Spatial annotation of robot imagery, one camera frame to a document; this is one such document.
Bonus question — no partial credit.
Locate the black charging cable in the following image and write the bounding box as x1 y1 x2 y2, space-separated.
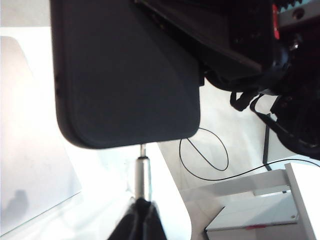
134 143 153 201

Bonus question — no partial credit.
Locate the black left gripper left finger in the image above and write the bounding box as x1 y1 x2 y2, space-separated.
106 196 145 240

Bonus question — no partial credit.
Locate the black phone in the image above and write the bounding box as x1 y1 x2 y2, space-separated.
49 0 202 150

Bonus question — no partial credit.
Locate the white metal cart frame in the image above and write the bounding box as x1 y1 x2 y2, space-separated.
179 161 320 240

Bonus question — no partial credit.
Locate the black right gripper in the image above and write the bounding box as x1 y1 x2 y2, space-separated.
134 0 320 81

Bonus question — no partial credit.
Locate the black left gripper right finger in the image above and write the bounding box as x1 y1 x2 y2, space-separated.
142 199 168 240

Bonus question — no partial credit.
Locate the thin black wire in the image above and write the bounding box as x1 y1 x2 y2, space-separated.
178 127 320 181

